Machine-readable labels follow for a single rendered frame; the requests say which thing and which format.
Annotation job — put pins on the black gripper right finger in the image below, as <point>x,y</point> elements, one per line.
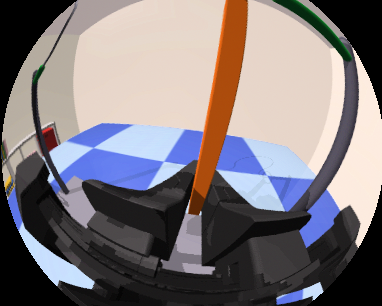
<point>228,221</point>

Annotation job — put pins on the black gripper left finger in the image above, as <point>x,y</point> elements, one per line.
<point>159,210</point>

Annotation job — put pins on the orange handle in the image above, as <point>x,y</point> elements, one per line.
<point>222,97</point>

